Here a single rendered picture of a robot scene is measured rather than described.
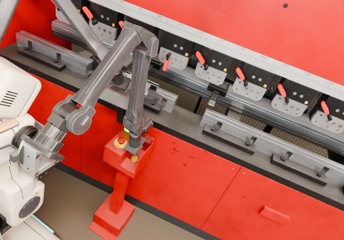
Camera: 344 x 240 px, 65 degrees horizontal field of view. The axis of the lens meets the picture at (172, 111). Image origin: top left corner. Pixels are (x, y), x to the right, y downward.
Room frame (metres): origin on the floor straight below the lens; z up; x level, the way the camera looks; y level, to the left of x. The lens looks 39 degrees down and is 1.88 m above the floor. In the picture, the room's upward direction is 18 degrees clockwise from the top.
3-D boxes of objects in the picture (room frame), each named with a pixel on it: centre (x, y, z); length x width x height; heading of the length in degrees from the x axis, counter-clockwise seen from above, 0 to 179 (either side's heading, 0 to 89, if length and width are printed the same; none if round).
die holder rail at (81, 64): (1.36, 0.79, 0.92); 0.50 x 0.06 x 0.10; 82
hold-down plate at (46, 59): (1.31, 0.85, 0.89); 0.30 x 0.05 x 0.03; 82
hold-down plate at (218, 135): (1.13, -0.35, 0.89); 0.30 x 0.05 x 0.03; 82
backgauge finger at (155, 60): (1.43, 0.21, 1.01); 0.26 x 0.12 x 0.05; 172
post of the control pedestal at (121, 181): (0.96, 0.16, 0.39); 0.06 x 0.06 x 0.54; 75
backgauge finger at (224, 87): (1.37, -0.21, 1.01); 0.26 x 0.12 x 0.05; 172
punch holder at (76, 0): (1.34, 0.66, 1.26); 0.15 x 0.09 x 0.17; 82
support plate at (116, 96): (1.13, 0.26, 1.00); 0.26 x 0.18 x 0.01; 172
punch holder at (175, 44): (1.25, 0.07, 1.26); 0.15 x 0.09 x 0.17; 82
